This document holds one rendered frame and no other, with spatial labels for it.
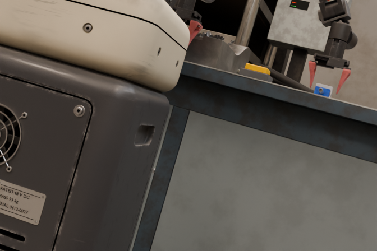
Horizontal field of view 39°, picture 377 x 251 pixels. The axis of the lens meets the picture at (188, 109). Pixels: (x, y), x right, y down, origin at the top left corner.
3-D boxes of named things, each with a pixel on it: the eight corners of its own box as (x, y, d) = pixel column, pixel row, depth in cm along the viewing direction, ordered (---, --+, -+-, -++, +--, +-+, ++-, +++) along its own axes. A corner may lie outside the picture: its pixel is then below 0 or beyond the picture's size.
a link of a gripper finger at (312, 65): (304, 87, 162) (312, 57, 162) (327, 93, 160) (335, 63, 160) (302, 84, 156) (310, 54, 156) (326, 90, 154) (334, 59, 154)
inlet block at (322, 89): (326, 101, 147) (332, 82, 147) (309, 96, 149) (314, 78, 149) (329, 105, 159) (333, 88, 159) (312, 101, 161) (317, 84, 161)
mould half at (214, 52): (214, 70, 150) (227, 24, 150) (133, 49, 158) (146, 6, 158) (247, 91, 198) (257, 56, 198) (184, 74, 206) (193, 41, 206)
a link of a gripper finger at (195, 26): (173, 45, 153) (182, 14, 153) (196, 51, 151) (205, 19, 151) (166, 41, 147) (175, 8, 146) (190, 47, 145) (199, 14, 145)
